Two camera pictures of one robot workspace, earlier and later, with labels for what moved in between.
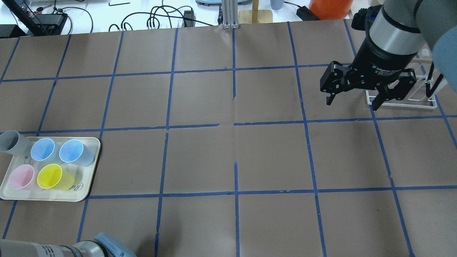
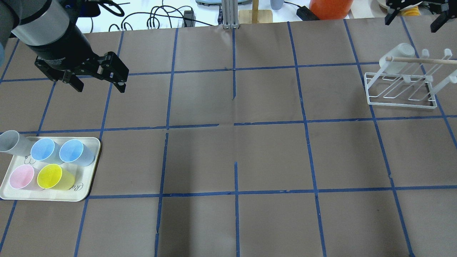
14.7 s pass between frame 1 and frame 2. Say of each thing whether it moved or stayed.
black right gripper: moved
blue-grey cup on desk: stayed
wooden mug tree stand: stayed
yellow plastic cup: stayed
